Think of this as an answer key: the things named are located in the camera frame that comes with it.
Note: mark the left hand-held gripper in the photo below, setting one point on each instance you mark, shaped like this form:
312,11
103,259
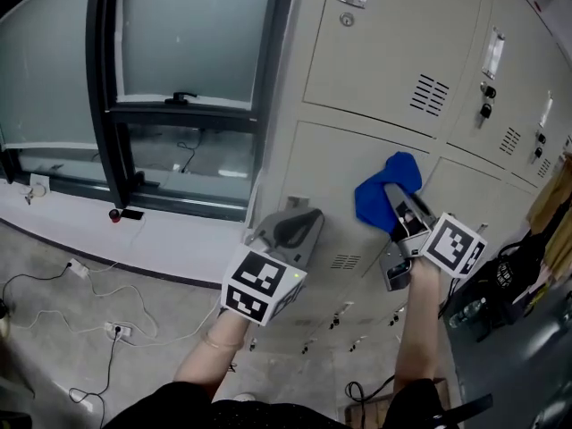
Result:
259,284

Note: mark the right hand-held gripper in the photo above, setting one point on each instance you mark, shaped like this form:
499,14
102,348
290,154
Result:
451,244

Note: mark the blue wiping cloth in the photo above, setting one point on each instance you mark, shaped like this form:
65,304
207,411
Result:
380,186

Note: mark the grey metal locker door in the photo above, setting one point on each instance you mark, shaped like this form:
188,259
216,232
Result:
339,172

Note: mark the grey metal locker cabinet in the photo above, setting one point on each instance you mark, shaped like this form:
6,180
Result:
469,38

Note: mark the person's left forearm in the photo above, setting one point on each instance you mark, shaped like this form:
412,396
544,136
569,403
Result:
210,355

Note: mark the person's right forearm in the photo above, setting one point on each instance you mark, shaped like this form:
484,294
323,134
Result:
420,329

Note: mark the clear water bottle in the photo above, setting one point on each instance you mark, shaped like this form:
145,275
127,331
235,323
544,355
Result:
467,312

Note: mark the black printed tote bag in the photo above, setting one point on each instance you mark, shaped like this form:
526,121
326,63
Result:
514,275

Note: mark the black phone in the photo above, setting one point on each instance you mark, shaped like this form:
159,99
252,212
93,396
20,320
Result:
132,215

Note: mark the person's white shoe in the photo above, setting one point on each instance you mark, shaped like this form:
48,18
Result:
245,397

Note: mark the small red round object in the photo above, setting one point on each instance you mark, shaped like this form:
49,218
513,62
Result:
115,216

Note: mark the wooden pallet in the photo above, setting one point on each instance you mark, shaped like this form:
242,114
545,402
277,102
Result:
366,414

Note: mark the white power strip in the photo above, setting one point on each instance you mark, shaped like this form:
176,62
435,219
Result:
120,330
78,268

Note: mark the person's black top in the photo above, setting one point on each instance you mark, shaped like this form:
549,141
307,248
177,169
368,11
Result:
187,409

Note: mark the small frosted window panel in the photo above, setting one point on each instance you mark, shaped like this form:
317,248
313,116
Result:
187,38

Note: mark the large frosted window panel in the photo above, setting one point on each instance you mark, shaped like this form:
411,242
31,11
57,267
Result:
44,69

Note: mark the black power adapter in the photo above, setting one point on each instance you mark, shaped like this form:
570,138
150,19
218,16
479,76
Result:
2,307

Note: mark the black window frame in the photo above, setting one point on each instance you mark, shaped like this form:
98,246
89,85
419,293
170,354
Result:
100,105

